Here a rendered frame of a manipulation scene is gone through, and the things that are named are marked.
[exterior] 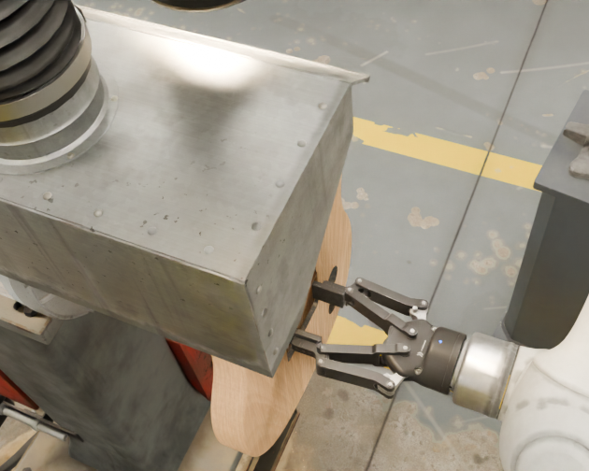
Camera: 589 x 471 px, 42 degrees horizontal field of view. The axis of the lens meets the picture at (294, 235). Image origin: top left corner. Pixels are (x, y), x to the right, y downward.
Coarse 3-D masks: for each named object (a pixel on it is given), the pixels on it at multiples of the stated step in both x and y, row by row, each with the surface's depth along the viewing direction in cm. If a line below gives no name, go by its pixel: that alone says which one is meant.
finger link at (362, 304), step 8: (352, 288) 97; (352, 296) 96; (360, 296) 96; (352, 304) 98; (360, 304) 96; (368, 304) 95; (376, 304) 95; (360, 312) 97; (368, 312) 95; (376, 312) 94; (384, 312) 94; (376, 320) 95; (384, 320) 93; (392, 320) 93; (400, 320) 93; (384, 328) 95; (400, 328) 92; (408, 328) 92
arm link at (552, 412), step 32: (544, 352) 73; (576, 352) 69; (544, 384) 69; (576, 384) 67; (512, 416) 69; (544, 416) 66; (576, 416) 65; (512, 448) 66; (544, 448) 64; (576, 448) 63
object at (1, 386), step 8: (0, 376) 133; (0, 384) 139; (8, 384) 136; (0, 392) 147; (8, 392) 143; (16, 392) 139; (24, 392) 141; (16, 400) 146; (24, 400) 142; (32, 400) 144
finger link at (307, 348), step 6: (294, 336) 93; (294, 342) 93; (300, 342) 93; (306, 342) 93; (294, 348) 93; (300, 348) 92; (306, 348) 92; (312, 348) 92; (306, 354) 93; (312, 354) 92; (318, 354) 91; (324, 354) 91
